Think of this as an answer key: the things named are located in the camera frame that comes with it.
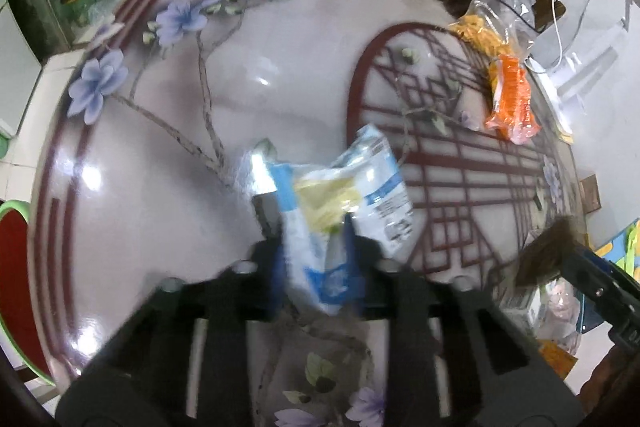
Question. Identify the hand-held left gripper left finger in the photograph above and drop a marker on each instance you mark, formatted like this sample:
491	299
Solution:
275	272

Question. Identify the dark wooden chair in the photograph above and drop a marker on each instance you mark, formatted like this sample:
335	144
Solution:
612	377

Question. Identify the white blue snack packet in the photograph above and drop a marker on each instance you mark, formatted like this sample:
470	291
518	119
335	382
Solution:
380	187

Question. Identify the small wooden board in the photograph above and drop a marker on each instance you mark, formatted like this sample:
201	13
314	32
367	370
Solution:
587	193

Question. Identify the yellow orange packet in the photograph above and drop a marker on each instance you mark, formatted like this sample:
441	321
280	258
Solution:
557	359

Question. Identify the brown wrapper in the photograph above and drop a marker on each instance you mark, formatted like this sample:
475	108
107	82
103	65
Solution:
545	252

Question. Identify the clear bag of white packets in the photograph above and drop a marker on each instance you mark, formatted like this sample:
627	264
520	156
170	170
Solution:
545	312

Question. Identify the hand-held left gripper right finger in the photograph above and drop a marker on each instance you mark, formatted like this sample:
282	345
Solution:
355	267

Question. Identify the clear bag of yellow snacks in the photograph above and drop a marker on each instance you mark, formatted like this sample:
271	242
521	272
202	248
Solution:
480	32

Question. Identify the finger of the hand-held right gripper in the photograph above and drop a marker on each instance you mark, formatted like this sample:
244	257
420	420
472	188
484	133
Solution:
622	322
600	269

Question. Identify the red basin with green rim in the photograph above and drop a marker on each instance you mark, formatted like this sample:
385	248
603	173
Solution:
15	297

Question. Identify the orange snack packet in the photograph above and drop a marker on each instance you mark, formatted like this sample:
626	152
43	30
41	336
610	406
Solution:
510	102

